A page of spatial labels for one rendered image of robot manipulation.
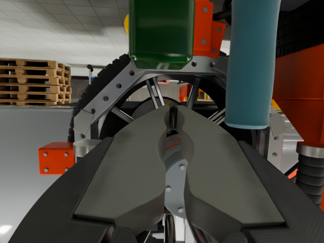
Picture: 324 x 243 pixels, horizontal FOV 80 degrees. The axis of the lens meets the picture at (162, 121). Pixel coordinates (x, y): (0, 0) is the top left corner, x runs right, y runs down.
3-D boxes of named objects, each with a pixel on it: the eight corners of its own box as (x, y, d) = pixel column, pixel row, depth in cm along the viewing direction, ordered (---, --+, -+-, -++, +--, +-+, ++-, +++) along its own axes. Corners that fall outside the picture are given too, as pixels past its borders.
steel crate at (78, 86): (78, 78, 826) (79, 98, 837) (67, 75, 707) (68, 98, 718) (102, 78, 837) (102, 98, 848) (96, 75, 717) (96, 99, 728)
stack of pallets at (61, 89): (11, 65, 484) (14, 106, 497) (-21, 57, 385) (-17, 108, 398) (72, 67, 500) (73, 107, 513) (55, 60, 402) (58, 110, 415)
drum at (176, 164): (154, 130, 56) (153, 178, 58) (156, 152, 35) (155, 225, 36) (202, 131, 57) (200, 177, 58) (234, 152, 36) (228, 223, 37)
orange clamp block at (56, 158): (84, 141, 56) (52, 141, 55) (74, 149, 48) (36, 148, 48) (85, 165, 57) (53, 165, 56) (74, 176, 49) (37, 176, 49)
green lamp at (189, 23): (133, 15, 15) (133, 69, 15) (127, -14, 11) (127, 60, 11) (185, 18, 15) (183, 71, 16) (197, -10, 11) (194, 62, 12)
